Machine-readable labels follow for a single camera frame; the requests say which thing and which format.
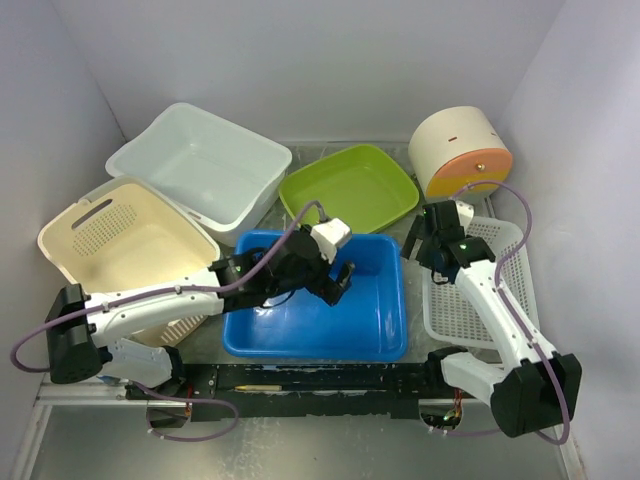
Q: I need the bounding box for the white perforated plastic basket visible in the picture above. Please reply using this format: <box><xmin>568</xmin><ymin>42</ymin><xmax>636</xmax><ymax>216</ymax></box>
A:
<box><xmin>422</xmin><ymin>217</ymin><xmax>539</xmax><ymax>350</ymax></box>

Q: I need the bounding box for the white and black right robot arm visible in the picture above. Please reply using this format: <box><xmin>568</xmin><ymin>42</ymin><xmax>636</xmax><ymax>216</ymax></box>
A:
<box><xmin>401</xmin><ymin>200</ymin><xmax>582</xmax><ymax>438</ymax></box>

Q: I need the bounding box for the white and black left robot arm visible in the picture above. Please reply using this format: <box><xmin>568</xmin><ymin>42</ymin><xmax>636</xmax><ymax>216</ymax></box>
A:
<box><xmin>45</xmin><ymin>218</ymin><xmax>355</xmax><ymax>399</ymax></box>

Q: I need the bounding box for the green plastic tray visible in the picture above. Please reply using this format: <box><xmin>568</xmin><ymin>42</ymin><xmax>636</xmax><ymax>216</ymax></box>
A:
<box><xmin>279</xmin><ymin>144</ymin><xmax>419</xmax><ymax>234</ymax></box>

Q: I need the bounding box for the cream cylinder with orange lid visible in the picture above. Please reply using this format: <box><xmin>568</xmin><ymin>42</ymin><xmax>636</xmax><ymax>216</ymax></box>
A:
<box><xmin>408</xmin><ymin>106</ymin><xmax>513</xmax><ymax>202</ymax></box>

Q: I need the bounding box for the large white plastic tub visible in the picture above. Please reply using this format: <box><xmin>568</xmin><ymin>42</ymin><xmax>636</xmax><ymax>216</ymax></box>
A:
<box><xmin>105</xmin><ymin>103</ymin><xmax>292</xmax><ymax>246</ymax></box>

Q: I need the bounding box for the yellow pencil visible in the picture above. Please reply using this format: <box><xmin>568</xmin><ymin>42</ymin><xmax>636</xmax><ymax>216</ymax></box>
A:
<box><xmin>234</xmin><ymin>384</ymin><xmax>283</xmax><ymax>393</ymax></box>

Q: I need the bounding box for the cream perforated laundry basket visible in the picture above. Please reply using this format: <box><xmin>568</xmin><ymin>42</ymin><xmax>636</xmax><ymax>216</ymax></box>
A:
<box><xmin>37</xmin><ymin>175</ymin><xmax>221</xmax><ymax>346</ymax></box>

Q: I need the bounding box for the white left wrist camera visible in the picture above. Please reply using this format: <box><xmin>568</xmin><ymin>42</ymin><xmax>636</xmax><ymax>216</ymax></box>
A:
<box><xmin>311</xmin><ymin>218</ymin><xmax>352</xmax><ymax>264</ymax></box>

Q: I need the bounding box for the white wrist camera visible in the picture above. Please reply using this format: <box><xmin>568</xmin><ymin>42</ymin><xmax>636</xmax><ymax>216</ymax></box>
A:
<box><xmin>455</xmin><ymin>200</ymin><xmax>475</xmax><ymax>230</ymax></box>
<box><xmin>311</xmin><ymin>218</ymin><xmax>352</xmax><ymax>264</ymax></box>

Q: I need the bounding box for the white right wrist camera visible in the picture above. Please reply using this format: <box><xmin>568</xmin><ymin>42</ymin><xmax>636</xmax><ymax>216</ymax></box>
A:
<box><xmin>455</xmin><ymin>200</ymin><xmax>475</xmax><ymax>230</ymax></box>

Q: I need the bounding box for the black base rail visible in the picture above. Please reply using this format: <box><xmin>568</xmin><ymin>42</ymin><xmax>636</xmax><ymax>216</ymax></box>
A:
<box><xmin>156</xmin><ymin>362</ymin><xmax>454</xmax><ymax>420</ymax></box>

